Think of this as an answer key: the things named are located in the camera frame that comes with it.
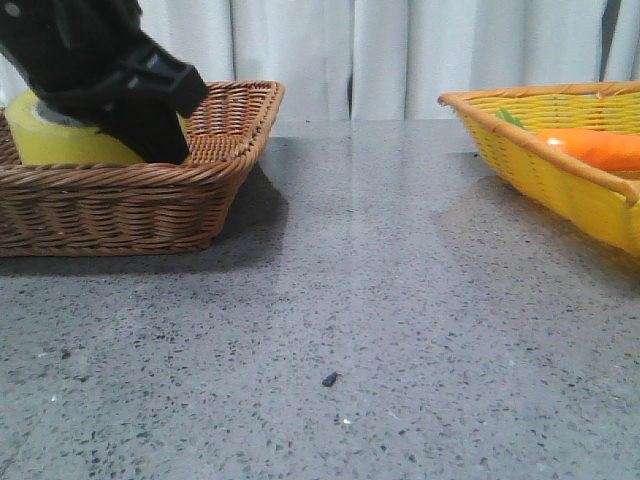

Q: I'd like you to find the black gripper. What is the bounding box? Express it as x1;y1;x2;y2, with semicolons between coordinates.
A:
1;1;208;164

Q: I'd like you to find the yellow tape roll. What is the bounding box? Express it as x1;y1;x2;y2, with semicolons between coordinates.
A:
4;91;145;165

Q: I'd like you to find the brown wicker basket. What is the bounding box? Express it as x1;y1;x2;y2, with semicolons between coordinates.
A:
1;80;285;257

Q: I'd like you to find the white curtain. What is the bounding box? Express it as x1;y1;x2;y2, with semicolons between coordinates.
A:
0;0;640;123

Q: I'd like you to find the small black debris piece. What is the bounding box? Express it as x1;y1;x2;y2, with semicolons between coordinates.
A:
321;372;339;387

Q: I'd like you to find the yellow woven basket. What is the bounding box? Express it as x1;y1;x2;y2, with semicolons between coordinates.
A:
438;81;639;255

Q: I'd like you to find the orange toy carrot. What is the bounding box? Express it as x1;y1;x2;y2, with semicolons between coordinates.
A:
494;108;639;172

